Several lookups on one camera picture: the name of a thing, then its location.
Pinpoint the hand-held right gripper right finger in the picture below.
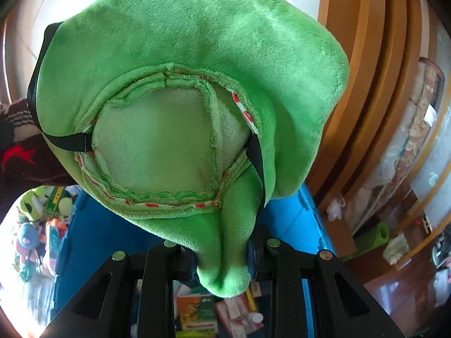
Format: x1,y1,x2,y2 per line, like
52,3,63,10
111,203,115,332
247,225,406,338

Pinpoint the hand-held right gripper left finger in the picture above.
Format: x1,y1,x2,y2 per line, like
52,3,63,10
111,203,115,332
40,241,198,338

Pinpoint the blue plastic container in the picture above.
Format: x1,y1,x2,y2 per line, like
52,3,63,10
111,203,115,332
49,185,335,338

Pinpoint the green plush toy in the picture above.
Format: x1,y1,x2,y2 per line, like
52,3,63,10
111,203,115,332
27,0,350,298

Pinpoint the yellow stick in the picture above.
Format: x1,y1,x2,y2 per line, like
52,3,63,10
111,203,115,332
246,284,260,311

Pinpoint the orange green cardboard box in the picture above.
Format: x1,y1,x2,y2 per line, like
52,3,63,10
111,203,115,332
176,296,216,332

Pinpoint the pink striped packet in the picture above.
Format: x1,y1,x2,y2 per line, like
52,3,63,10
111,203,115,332
215,296,255,336

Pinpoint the white plastic bag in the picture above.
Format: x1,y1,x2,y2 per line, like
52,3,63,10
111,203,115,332
326,197,346,219

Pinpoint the green foam roll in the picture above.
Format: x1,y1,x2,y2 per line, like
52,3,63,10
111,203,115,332
352,222,390,255

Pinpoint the white crumpled cloth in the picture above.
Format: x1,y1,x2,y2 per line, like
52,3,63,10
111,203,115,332
382,236,409,264

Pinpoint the blue-dressed pig plush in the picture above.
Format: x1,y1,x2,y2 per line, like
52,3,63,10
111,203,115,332
12,222,40,264

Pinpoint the small green frog plush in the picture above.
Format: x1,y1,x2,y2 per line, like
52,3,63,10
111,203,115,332
19,188,50,219

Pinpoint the dark knitted cloth red star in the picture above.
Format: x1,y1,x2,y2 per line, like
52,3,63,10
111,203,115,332
0,99,81,212

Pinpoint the floral quilt stack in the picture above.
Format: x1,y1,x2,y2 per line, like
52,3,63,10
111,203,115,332
352,56,445,235

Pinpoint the wooden wardrobe frame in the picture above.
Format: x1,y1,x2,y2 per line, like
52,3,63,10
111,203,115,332
305,0,439,263

